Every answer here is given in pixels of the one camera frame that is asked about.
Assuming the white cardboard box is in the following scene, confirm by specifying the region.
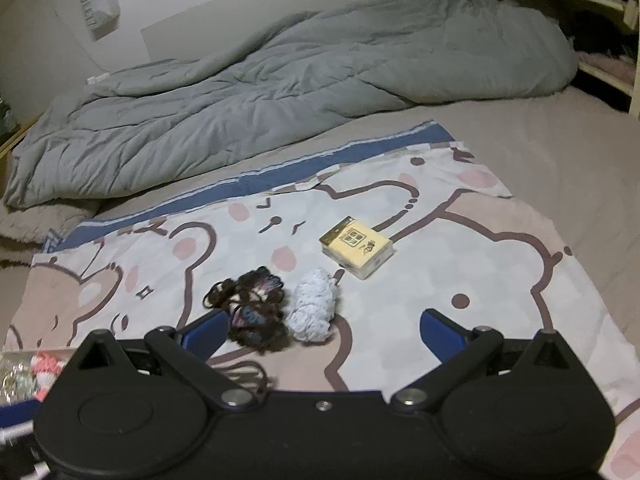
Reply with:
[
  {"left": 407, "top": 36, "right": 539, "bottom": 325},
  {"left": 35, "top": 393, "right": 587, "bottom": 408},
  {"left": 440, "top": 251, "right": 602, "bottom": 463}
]
[{"left": 0, "top": 347, "right": 77, "bottom": 407}]

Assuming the pink crochet scrunchie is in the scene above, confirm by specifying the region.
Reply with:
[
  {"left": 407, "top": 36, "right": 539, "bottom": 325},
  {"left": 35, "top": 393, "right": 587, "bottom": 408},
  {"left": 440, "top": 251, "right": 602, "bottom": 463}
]
[{"left": 30, "top": 352, "right": 69, "bottom": 389}]

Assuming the brown scrunchie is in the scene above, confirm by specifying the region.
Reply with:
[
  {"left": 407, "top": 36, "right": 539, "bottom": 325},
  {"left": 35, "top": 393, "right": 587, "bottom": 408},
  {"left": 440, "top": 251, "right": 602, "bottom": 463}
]
[{"left": 233, "top": 268, "right": 287, "bottom": 307}]

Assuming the grey duvet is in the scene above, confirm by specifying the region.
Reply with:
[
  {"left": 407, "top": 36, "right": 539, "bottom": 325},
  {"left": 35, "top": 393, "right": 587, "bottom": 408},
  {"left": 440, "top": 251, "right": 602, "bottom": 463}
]
[{"left": 4, "top": 0, "right": 579, "bottom": 209}]

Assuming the dark blue patterned scrunchie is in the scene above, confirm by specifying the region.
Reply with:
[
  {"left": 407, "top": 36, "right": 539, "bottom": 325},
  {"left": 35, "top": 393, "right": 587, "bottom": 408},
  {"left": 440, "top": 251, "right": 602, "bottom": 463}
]
[{"left": 227, "top": 304, "right": 292, "bottom": 350}]

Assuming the white speckled scrunchie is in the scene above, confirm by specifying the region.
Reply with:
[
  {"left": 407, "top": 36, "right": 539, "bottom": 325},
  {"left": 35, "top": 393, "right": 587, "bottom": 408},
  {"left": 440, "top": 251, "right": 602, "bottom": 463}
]
[{"left": 289, "top": 267, "right": 340, "bottom": 345}]

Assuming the dark brown woven bracelet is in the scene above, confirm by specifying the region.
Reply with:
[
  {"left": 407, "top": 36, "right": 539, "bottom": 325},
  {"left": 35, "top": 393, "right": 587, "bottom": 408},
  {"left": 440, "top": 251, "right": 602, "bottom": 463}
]
[{"left": 220, "top": 359, "right": 269, "bottom": 397}]

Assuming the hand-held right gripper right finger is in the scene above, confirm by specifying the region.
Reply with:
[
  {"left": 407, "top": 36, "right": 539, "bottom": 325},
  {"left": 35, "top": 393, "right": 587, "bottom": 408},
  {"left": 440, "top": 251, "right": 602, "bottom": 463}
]
[{"left": 390, "top": 308, "right": 571, "bottom": 413}]

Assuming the wooden bedside shelf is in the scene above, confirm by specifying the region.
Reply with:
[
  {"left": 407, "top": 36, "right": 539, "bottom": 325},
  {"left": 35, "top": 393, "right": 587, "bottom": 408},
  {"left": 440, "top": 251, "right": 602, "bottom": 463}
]
[{"left": 0, "top": 114, "right": 42, "bottom": 162}]

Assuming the beige bed sheet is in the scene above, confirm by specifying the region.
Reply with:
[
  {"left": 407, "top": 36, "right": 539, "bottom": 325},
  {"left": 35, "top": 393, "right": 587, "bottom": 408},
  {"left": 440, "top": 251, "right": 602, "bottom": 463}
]
[{"left": 0, "top": 85, "right": 640, "bottom": 411}]

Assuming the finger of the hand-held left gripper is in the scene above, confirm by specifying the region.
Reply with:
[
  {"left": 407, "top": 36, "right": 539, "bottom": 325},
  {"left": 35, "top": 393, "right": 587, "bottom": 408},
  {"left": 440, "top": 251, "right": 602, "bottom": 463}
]
[{"left": 0, "top": 400, "right": 41, "bottom": 428}]

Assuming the thin black hair tie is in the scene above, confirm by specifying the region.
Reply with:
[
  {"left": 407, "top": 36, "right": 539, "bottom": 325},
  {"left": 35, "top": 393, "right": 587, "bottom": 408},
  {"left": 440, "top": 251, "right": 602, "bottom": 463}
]
[{"left": 203, "top": 278, "right": 241, "bottom": 310}]

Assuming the cream open shelf unit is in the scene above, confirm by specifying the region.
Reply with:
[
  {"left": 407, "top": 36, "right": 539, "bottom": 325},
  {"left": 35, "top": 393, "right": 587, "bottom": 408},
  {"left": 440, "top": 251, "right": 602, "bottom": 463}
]
[{"left": 552, "top": 0, "right": 640, "bottom": 117}]

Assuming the yellow tissue packet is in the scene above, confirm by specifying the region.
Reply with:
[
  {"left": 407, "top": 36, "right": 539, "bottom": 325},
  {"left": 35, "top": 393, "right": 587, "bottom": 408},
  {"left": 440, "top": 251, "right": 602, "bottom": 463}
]
[{"left": 318, "top": 215, "right": 395, "bottom": 281}]

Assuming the pink fluffy cloth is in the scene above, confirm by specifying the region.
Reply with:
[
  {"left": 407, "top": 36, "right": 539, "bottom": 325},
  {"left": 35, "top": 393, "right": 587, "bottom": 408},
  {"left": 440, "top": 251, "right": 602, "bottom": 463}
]
[{"left": 575, "top": 52, "right": 640, "bottom": 87}]

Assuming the beige fluffy blanket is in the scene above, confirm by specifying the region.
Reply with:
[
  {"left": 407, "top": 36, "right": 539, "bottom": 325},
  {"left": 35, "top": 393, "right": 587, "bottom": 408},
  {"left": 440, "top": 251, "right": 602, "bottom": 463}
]
[{"left": 0, "top": 199, "right": 102, "bottom": 264}]

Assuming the white wall bag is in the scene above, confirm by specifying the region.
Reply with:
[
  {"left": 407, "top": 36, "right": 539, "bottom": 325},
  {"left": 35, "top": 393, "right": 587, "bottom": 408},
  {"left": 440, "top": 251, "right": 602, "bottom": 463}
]
[{"left": 74, "top": 0, "right": 121, "bottom": 41}]

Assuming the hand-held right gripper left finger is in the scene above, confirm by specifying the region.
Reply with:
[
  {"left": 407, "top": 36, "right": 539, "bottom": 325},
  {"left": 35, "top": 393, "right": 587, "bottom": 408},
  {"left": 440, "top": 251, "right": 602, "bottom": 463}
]
[{"left": 70, "top": 308, "right": 258, "bottom": 407}]

